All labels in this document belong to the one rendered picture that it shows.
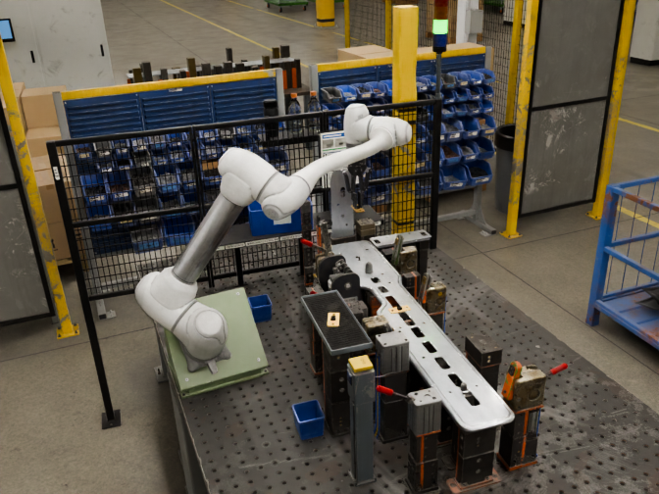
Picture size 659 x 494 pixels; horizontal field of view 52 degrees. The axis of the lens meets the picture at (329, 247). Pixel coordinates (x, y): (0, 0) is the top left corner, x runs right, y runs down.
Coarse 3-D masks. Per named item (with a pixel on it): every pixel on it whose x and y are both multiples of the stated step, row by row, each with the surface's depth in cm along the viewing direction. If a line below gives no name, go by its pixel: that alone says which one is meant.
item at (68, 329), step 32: (0, 64) 363; (0, 128) 379; (0, 160) 385; (0, 192) 393; (32, 192) 397; (0, 224) 400; (32, 224) 407; (0, 256) 408; (32, 256) 415; (0, 288) 416; (32, 288) 423; (0, 320) 424; (32, 320) 430; (64, 320) 436
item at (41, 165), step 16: (32, 160) 543; (48, 160) 542; (64, 160) 539; (48, 176) 503; (48, 192) 488; (48, 208) 492; (48, 224) 497; (64, 240) 507; (80, 240) 513; (64, 256) 511; (80, 256) 516
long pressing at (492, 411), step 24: (360, 264) 297; (384, 264) 297; (384, 312) 260; (408, 312) 259; (408, 336) 243; (432, 336) 243; (432, 360) 230; (456, 360) 229; (432, 384) 217; (480, 384) 217; (456, 408) 206; (480, 408) 206; (504, 408) 206
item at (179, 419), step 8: (168, 376) 283; (176, 400) 269; (176, 408) 278; (176, 416) 287; (184, 424) 265; (184, 432) 266; (184, 440) 268; (184, 448) 275; (192, 448) 271; (184, 456) 284; (192, 456) 272; (184, 464) 294; (192, 464) 274; (184, 472) 306; (192, 472) 275; (200, 472) 277; (192, 480) 277; (200, 480) 279; (192, 488) 279; (200, 488) 280
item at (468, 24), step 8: (464, 0) 679; (472, 0) 679; (464, 8) 681; (472, 8) 682; (464, 16) 684; (472, 16) 675; (480, 16) 678; (464, 24) 687; (472, 24) 678; (480, 24) 682; (464, 32) 690; (472, 32) 683; (480, 32) 686; (456, 40) 706; (464, 40) 693; (472, 40) 697
